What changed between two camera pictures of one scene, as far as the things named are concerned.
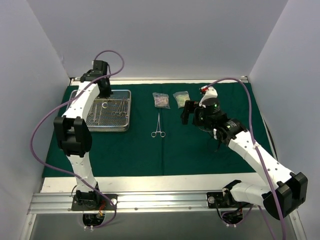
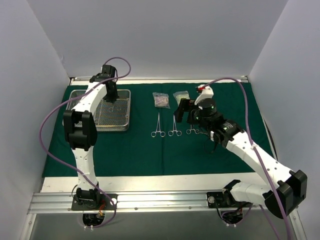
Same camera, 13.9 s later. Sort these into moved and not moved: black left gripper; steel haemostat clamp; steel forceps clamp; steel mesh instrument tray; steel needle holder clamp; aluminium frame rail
Moved: steel haemostat clamp; steel forceps clamp; black left gripper
Not moved: steel needle holder clamp; aluminium frame rail; steel mesh instrument tray
